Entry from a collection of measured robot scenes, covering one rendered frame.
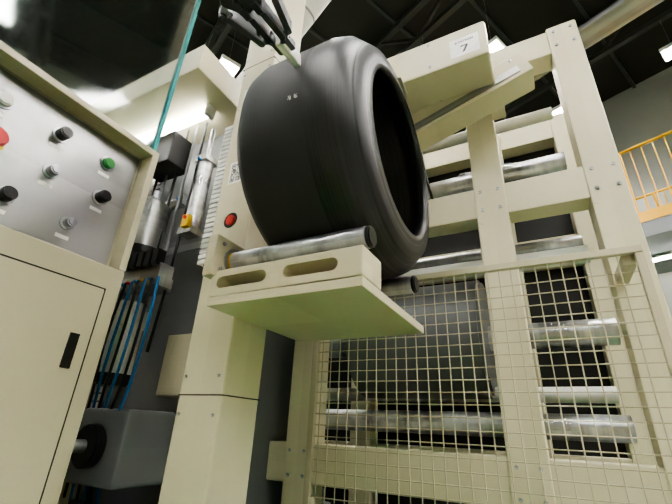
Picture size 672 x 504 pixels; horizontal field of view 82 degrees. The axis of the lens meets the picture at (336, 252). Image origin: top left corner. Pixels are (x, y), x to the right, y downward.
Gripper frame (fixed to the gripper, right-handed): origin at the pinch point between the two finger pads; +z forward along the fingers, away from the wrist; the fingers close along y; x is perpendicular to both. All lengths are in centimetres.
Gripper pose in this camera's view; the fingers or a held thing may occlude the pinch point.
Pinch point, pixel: (288, 50)
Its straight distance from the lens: 88.9
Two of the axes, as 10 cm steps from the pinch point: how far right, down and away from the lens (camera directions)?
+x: 0.3, 9.5, -3.0
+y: -8.9, 1.6, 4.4
